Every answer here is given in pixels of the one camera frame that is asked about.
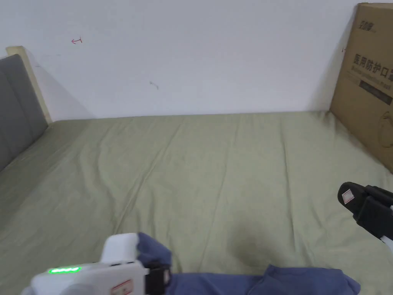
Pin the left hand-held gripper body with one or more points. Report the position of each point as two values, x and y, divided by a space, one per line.
92 279

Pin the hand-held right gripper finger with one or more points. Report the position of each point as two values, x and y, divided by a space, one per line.
380 193
368 212

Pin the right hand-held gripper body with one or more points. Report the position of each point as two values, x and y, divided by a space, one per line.
388 241

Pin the dark blue garment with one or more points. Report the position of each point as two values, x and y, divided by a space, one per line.
215 284

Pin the brown cardboard carton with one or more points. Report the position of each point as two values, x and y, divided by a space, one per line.
362 101

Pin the bed with pale green sheet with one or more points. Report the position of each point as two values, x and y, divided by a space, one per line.
199 172

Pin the grey padded headboard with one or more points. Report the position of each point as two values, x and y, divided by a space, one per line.
15 107

